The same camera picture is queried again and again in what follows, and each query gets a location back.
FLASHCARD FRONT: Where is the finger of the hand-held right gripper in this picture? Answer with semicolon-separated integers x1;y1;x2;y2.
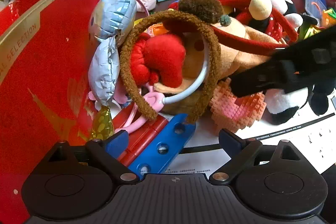
230;60;285;98

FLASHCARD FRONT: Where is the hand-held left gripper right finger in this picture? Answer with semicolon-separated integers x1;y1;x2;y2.
209;128;302;185

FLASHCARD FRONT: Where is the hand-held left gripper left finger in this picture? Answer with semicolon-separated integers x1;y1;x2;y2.
49;130;139;184

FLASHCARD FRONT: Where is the blue silver foil balloon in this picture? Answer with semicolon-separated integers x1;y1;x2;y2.
88;0;144;141

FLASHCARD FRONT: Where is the brown fuzzy headband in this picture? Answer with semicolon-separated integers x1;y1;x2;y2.
119;0;226;123

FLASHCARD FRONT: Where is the red cardboard box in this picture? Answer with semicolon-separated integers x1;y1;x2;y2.
0;0;105;224

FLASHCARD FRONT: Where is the red plastic beam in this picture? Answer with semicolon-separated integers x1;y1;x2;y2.
113;109;168;167

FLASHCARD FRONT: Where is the tan plush toy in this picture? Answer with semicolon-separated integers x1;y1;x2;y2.
154;17;279;114

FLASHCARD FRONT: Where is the pink brick figure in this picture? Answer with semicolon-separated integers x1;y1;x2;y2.
210;78;267;131

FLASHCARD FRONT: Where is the black and white plush toy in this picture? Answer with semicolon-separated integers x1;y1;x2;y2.
264;82;336;125

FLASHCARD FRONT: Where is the red headband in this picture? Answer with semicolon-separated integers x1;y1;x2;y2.
210;0;300;50

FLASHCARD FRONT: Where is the yellow green plastic toy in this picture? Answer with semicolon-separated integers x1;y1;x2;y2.
299;7;336;38

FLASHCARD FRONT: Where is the blue perforated plastic bar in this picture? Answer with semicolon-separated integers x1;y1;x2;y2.
129;113;197;180

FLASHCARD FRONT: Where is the mouse plush in red dress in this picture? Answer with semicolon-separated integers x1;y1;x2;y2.
235;0;319;38

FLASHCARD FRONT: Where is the pink toy stethoscope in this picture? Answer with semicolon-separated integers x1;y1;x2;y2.
115;38;210;135

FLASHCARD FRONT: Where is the white printed sheet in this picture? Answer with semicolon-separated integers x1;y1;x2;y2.
165;98;336;180

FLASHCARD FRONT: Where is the red plush toy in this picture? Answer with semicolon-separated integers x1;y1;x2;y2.
130;32;187;88

